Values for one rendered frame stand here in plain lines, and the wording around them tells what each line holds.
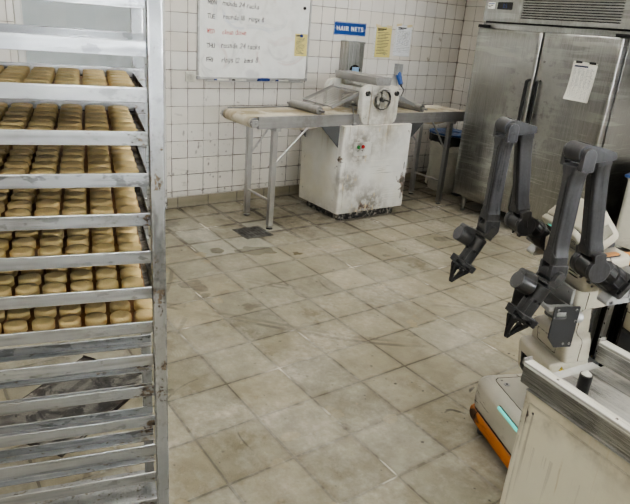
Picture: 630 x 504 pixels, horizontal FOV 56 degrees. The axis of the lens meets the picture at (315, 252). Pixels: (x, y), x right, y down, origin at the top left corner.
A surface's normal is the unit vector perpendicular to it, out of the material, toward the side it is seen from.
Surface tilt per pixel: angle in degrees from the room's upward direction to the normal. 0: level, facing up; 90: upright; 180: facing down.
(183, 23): 90
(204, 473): 0
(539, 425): 90
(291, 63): 90
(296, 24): 90
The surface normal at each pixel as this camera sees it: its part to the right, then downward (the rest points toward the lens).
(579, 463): -0.88, 0.11
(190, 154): 0.58, 0.33
